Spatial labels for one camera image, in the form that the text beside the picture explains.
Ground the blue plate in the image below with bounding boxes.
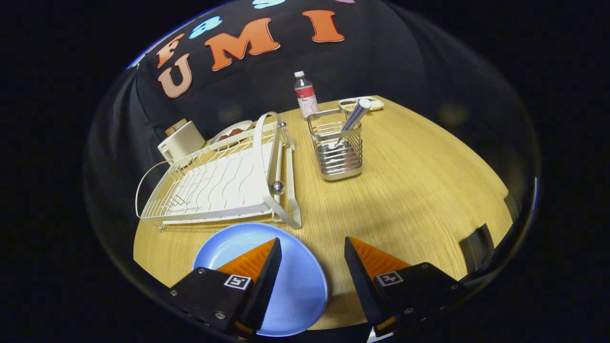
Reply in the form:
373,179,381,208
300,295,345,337
193,222,329,337

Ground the striped handle spoon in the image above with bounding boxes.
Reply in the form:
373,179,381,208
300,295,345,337
332,99,372,148

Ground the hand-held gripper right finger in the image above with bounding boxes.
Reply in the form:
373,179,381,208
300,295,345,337
344,237,470,337

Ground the white toaster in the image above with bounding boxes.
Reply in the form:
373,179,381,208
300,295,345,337
158,121,206,165

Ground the white round plate with food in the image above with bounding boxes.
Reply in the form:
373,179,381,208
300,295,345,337
210,120,254,145

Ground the white wire dish rack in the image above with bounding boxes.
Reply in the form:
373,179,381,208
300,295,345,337
135,111,303,233

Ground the clear plastic bottle red label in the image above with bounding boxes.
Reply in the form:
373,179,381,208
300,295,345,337
294,71,319,119

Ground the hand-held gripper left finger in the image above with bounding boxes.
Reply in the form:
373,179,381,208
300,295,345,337
169,238,282,336

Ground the metal wire basket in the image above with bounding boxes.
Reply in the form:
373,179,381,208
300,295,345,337
307,109,363,182

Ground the small white rectangular dish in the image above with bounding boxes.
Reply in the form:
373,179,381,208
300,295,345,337
338,97,385,112

